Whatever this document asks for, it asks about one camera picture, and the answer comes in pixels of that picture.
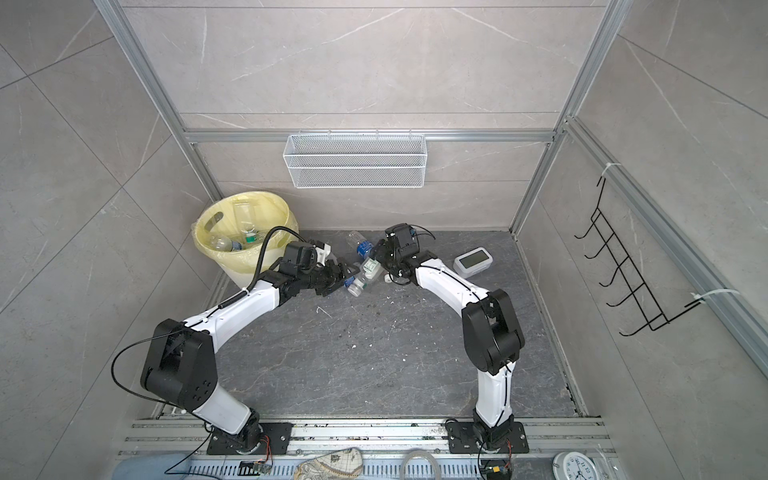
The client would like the patterned cloth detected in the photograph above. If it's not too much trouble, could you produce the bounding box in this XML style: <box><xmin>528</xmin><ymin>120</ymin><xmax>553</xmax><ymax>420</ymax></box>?
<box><xmin>293</xmin><ymin>448</ymin><xmax>364</xmax><ymax>480</ymax></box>

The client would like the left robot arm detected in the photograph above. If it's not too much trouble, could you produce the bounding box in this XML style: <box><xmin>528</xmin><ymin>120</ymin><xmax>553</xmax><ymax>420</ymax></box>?
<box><xmin>140</xmin><ymin>227</ymin><xmax>359</xmax><ymax>454</ymax></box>

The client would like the white wire mesh basket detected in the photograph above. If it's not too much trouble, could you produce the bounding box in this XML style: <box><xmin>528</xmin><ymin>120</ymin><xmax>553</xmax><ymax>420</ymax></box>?
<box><xmin>283</xmin><ymin>133</ymin><xmax>428</xmax><ymax>189</ymax></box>

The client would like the white bin with yellow liner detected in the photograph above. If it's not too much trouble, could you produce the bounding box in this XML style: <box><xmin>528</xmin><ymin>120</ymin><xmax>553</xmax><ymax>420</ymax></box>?
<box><xmin>192</xmin><ymin>191</ymin><xmax>299</xmax><ymax>288</ymax></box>

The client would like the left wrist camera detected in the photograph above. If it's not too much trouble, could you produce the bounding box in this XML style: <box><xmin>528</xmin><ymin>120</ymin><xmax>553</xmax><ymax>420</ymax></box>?
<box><xmin>310</xmin><ymin>240</ymin><xmax>333</xmax><ymax>265</ymax></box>

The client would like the black wire hook rack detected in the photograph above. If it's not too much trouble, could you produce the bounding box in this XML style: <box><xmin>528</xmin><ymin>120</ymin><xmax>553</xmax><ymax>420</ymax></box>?
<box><xmin>574</xmin><ymin>177</ymin><xmax>739</xmax><ymax>338</ymax></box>

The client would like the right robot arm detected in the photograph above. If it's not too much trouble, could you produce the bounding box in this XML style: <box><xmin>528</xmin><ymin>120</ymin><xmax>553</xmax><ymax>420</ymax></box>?
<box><xmin>372</xmin><ymin>223</ymin><xmax>529</xmax><ymax>454</ymax></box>

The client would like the white round analog clock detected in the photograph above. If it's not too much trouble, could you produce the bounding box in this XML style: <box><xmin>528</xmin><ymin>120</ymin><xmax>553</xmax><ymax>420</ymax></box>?
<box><xmin>552</xmin><ymin>451</ymin><xmax>602</xmax><ymax>480</ymax></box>

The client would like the white digital clock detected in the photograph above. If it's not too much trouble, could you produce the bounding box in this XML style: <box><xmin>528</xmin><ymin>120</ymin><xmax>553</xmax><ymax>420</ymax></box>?
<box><xmin>453</xmin><ymin>247</ymin><xmax>493</xmax><ymax>279</ymax></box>

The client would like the white tape roll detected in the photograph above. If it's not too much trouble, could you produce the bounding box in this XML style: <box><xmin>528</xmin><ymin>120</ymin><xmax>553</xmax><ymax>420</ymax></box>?
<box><xmin>398</xmin><ymin>450</ymin><xmax>442</xmax><ymax>480</ymax></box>

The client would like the blue grey cushion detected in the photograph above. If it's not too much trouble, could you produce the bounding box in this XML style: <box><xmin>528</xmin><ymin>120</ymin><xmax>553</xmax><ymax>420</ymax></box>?
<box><xmin>112</xmin><ymin>454</ymin><xmax>190</xmax><ymax>480</ymax></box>

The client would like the clear bottle green white label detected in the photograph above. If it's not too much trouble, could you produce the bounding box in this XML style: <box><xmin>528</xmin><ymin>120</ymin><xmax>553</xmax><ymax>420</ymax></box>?
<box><xmin>347</xmin><ymin>258</ymin><xmax>384</xmax><ymax>297</ymax></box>

